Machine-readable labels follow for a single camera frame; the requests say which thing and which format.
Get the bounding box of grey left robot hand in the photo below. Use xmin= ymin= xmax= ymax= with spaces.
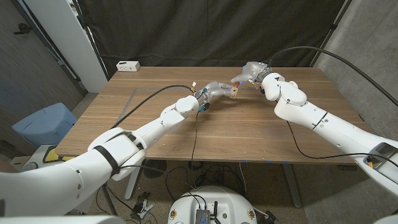
xmin=195 ymin=81 xmax=234 ymax=106

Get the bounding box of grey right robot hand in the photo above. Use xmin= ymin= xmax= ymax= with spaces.
xmin=230 ymin=61 xmax=273 ymax=85

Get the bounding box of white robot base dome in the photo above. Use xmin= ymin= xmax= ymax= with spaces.
xmin=167 ymin=185 xmax=258 ymax=224

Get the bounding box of black backdrop curtain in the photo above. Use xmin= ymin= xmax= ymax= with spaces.
xmin=76 ymin=0 xmax=346 ymax=77

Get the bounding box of grey tape outline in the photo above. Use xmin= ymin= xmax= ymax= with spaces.
xmin=116 ymin=87 xmax=346 ymax=164

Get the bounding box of black backdrop stand pole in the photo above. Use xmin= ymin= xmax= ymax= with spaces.
xmin=70 ymin=0 xmax=110 ymax=82
xmin=309 ymin=0 xmax=354 ymax=68

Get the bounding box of white power strip box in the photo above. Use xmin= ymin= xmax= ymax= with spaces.
xmin=116 ymin=60 xmax=141 ymax=72

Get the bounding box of round black floor fan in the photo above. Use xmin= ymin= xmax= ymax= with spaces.
xmin=142 ymin=159 xmax=168 ymax=179

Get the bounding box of grey table leg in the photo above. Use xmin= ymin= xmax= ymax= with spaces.
xmin=281 ymin=164 xmax=303 ymax=208

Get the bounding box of grey electronics box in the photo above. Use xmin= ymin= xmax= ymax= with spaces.
xmin=195 ymin=208 xmax=211 ymax=224

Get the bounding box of white table leg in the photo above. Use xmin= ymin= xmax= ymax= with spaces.
xmin=124 ymin=169 xmax=142 ymax=200

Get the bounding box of black and white floor gadget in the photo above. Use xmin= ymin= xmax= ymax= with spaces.
xmin=131 ymin=191 xmax=155 ymax=222

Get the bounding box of black floor device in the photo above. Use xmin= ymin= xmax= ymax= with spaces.
xmin=264 ymin=210 xmax=279 ymax=224

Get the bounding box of white column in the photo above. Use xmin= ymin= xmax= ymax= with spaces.
xmin=23 ymin=0 xmax=108 ymax=93

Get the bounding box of blue plastic bin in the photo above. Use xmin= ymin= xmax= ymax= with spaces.
xmin=11 ymin=102 xmax=78 ymax=149

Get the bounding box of dark grey door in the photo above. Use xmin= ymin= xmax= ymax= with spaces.
xmin=0 ymin=0 xmax=88 ymax=131

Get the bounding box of white robot torso edge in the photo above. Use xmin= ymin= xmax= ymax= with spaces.
xmin=0 ymin=215 xmax=127 ymax=224

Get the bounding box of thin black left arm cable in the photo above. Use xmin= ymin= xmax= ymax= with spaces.
xmin=190 ymin=110 xmax=203 ymax=170

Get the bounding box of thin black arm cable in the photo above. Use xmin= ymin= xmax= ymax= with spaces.
xmin=190 ymin=110 xmax=203 ymax=170
xmin=285 ymin=120 xmax=398 ymax=169

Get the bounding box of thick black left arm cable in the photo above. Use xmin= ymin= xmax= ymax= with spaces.
xmin=110 ymin=85 xmax=196 ymax=129

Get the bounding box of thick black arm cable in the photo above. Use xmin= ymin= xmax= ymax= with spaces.
xmin=268 ymin=45 xmax=398 ymax=107
xmin=110 ymin=85 xmax=196 ymax=129

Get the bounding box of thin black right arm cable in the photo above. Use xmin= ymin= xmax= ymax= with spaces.
xmin=285 ymin=120 xmax=398 ymax=169

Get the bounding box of black floor cable bundle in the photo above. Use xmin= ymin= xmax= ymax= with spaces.
xmin=164 ymin=160 xmax=248 ymax=203

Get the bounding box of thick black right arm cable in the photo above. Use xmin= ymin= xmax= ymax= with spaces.
xmin=268 ymin=45 xmax=398 ymax=107

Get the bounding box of black door handle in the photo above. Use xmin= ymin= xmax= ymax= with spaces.
xmin=13 ymin=23 xmax=33 ymax=35

